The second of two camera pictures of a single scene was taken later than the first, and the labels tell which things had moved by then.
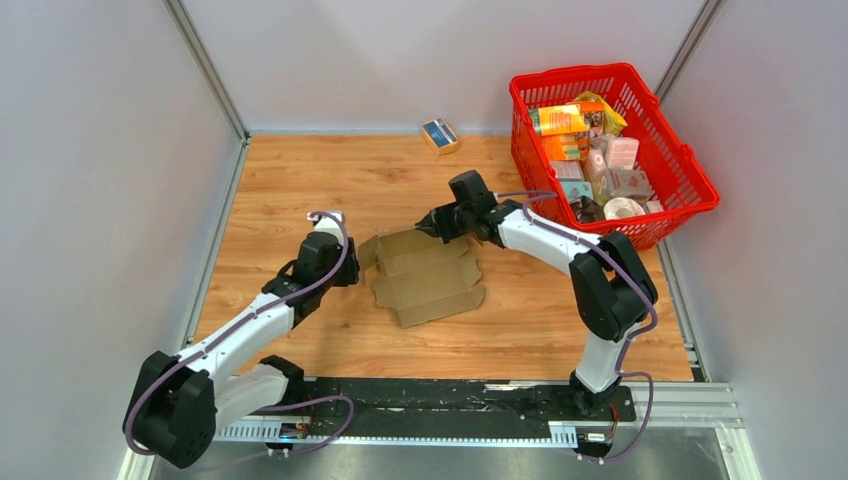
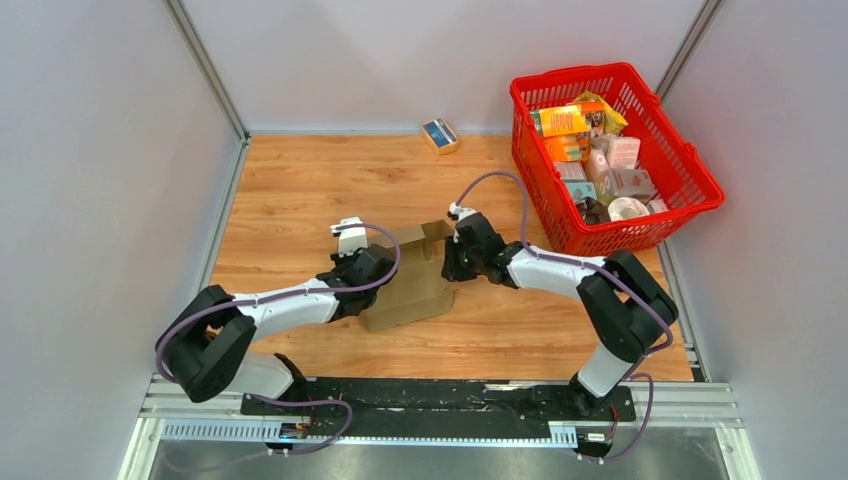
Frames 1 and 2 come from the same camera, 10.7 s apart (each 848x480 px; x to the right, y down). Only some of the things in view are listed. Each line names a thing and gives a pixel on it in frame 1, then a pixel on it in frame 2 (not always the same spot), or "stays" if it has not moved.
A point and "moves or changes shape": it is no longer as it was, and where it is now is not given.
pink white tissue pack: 621,152 stays
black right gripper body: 454,221 to 462,265
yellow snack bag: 612,123 stays
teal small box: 575,189 stays
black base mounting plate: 458,400 stays
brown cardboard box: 424,278 moves or changes shape
